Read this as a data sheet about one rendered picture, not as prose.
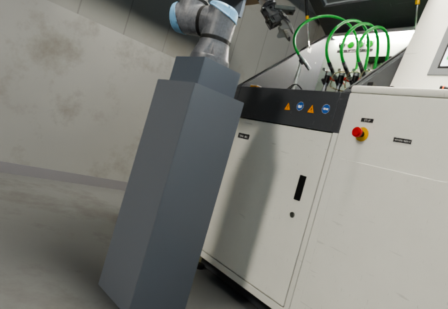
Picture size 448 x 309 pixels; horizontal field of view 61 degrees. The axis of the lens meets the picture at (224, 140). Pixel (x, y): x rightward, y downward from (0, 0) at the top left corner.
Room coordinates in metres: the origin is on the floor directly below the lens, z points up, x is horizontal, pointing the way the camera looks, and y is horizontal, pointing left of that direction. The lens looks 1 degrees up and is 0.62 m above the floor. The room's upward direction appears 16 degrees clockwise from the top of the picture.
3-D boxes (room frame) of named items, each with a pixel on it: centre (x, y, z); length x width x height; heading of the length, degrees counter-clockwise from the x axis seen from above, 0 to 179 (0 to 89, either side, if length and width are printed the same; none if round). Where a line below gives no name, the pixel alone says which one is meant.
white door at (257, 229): (1.72, -0.20, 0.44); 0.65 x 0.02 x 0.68; 37
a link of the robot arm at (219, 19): (1.43, 0.14, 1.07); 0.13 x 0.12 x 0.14; 66
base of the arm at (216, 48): (1.43, 0.13, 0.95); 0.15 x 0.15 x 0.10
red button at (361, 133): (1.34, -0.45, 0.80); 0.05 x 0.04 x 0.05; 37
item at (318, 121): (1.73, -0.21, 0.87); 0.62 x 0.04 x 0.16; 37
